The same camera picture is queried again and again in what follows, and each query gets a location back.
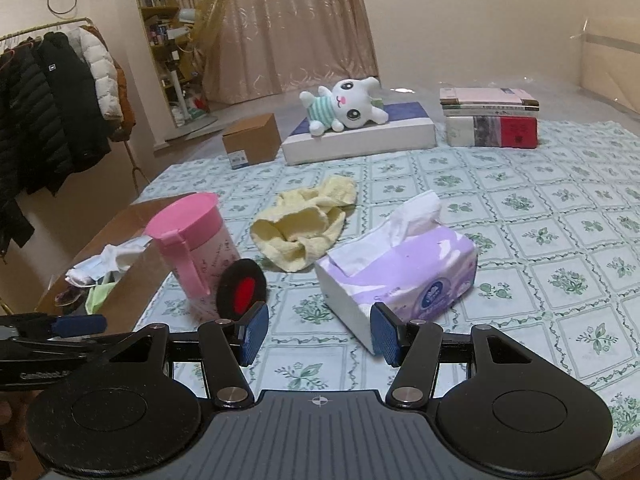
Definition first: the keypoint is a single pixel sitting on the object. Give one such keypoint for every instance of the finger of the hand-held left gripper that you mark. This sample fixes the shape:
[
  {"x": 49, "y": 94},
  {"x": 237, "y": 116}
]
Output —
[
  {"x": 80, "y": 325},
  {"x": 70, "y": 347}
]

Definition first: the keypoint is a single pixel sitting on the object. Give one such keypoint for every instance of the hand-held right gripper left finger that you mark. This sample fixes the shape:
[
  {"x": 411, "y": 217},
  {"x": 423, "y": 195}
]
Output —
[{"x": 255, "y": 332}]

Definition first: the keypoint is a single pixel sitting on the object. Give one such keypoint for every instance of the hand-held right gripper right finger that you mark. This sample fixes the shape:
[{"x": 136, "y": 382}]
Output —
[{"x": 385, "y": 335}]

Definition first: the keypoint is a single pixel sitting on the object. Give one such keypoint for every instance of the light green cloth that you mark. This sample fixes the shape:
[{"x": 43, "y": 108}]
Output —
[{"x": 100, "y": 296}]

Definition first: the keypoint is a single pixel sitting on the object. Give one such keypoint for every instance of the white cloth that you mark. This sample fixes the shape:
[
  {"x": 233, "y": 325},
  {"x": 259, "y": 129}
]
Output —
[{"x": 115, "y": 257}]

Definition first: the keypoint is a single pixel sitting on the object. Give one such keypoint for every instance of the pale yellow towel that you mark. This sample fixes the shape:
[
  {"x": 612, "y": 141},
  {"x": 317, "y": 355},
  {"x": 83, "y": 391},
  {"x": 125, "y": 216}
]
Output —
[{"x": 300, "y": 225}]

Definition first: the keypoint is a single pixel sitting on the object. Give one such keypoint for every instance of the black red round pad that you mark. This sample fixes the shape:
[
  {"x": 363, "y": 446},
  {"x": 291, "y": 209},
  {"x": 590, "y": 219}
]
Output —
[{"x": 245, "y": 287}]

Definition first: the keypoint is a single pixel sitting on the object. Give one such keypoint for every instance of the purple tissue pack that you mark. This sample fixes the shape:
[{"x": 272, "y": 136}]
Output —
[{"x": 425, "y": 270}]

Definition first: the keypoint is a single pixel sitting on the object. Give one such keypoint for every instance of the pink lidded cup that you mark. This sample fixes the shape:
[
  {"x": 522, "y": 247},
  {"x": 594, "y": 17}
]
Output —
[{"x": 200, "y": 245}]

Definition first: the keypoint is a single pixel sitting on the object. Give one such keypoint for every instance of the green floral printed sheet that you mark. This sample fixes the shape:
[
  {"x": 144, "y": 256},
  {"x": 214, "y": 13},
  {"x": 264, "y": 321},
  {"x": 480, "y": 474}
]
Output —
[{"x": 500, "y": 210}]

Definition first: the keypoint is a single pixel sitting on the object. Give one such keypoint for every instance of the small closed cardboard box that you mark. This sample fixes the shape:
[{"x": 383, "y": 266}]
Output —
[{"x": 255, "y": 140}]

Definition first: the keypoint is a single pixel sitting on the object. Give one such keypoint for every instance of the white flat box blue top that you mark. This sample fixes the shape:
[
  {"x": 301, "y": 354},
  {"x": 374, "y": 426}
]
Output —
[{"x": 360, "y": 142}]

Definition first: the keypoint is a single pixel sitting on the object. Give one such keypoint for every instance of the black puffer jacket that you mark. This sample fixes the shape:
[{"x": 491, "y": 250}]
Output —
[{"x": 30, "y": 135}]

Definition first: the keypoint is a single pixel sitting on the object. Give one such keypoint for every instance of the black hooded jacket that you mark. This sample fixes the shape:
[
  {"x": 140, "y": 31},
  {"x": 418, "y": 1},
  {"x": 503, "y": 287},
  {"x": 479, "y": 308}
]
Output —
[{"x": 75, "y": 105}]

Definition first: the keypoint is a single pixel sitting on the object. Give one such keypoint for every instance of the brown jacket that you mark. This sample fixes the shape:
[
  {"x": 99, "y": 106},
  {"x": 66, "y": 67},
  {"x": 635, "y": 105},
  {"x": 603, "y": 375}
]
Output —
[{"x": 127, "y": 105}]

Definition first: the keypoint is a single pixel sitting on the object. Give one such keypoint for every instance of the white plush toy striped shirt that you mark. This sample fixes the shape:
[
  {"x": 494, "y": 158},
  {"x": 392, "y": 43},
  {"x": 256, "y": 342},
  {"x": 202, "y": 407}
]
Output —
[{"x": 350, "y": 105}]

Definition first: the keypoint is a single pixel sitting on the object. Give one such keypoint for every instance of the thin white green book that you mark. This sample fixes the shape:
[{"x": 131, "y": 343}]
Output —
[{"x": 480, "y": 110}]

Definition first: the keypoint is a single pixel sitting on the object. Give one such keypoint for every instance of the white puffer jacket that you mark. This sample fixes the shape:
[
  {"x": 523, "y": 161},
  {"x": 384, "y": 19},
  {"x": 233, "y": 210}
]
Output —
[{"x": 102, "y": 75}]

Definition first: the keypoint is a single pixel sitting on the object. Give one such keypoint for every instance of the bamboo clothes rack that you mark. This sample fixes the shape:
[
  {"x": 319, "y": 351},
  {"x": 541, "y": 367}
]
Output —
[{"x": 60, "y": 23}]

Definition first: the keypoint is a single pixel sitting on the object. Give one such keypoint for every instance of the yellow bookshelf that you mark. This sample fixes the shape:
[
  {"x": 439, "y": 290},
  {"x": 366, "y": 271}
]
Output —
[{"x": 155, "y": 25}]

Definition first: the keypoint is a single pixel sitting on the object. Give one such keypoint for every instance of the beige curtain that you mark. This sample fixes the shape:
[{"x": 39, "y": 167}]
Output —
[{"x": 290, "y": 25}]

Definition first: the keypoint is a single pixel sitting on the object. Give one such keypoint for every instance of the standing fan with yellow cover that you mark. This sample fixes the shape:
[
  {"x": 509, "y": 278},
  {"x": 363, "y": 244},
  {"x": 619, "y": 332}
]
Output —
[{"x": 212, "y": 20}]

